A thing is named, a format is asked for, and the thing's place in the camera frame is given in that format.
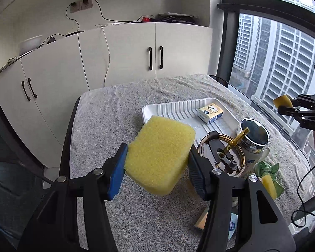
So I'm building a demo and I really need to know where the yellow rectangular sponge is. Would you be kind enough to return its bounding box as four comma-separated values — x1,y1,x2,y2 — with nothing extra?
125,116,196,196

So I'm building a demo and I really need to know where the grey towel table cover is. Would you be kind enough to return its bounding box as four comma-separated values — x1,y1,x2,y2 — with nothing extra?
70,75,312,251

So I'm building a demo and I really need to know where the orange yellow half round sponge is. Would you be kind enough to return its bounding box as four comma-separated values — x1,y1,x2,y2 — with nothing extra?
273,95,293,110

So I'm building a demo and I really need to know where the beige knitted cloth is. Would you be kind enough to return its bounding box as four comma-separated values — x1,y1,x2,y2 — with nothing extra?
194,206,209,230

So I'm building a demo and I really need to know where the white cabinet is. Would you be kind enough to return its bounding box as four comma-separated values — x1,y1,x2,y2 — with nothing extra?
0,0,214,168

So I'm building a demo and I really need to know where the white ceramic mug chrome lid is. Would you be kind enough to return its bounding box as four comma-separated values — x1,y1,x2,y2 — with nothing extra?
236,118,270,169

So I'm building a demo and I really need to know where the white hanging cable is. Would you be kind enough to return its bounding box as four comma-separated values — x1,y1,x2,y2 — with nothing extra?
95,24,114,87

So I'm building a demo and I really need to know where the white bowl on cabinet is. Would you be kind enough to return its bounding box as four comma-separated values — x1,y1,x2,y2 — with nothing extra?
18,35,43,55

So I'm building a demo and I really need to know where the yellow rounded sponge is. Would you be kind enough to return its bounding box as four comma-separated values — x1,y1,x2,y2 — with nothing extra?
261,174,277,200

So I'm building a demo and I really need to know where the green cloth scrunchie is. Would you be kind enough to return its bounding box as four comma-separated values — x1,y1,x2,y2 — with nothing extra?
255,161,285,199

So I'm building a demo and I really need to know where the green sleeved glass tumbler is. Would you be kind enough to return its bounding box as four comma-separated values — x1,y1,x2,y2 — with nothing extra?
191,126,251,190

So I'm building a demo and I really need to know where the white plastic tray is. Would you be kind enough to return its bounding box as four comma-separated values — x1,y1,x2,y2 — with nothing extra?
142,98,239,146

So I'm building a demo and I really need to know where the blue tissue pack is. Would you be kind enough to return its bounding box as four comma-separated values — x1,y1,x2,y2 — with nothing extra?
228,213,238,240

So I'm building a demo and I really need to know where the black power cable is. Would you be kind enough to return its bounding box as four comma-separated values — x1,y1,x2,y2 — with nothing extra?
40,0,158,47

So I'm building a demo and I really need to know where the wall power socket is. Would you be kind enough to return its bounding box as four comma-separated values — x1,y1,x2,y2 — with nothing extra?
69,0,93,13

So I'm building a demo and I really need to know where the yellow tissue pack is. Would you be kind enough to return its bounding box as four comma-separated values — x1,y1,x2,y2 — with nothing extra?
197,103,224,124

